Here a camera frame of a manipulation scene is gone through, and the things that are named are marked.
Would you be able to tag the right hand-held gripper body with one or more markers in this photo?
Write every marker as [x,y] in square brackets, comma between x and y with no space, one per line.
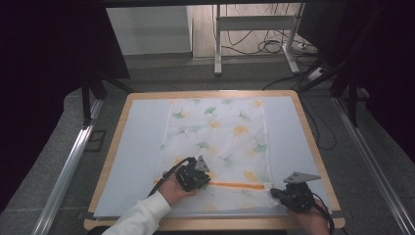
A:
[298,196]

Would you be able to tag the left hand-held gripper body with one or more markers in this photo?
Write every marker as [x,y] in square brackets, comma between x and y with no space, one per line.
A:
[189,176]

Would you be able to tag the white towel with leaf print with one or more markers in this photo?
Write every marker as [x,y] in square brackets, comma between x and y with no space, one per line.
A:
[228,140]

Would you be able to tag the person's left hand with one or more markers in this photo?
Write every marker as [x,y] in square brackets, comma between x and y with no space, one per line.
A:
[173,192]

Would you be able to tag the person's right hand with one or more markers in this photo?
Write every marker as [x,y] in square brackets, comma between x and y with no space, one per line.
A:
[313,222]

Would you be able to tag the wooden table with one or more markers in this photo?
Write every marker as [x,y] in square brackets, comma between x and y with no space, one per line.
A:
[212,224]

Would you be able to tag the white table mat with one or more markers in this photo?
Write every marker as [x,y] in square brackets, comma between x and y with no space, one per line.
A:
[143,147]

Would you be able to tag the black floor plate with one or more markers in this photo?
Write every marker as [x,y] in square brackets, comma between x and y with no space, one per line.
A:
[96,140]

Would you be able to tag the black metal stand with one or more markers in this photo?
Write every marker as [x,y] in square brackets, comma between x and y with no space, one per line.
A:
[351,98]
[86,104]

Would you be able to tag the white power strip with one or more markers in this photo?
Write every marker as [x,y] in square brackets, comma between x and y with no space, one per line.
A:
[315,74]

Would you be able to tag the white cabinet panel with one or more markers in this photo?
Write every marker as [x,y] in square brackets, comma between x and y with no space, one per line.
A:
[148,29]

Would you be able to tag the aluminium floor rail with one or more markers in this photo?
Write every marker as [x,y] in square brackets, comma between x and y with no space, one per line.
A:
[65,176]
[375,173]

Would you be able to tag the white metal desk frame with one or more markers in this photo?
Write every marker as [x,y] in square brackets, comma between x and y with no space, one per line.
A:
[254,23]

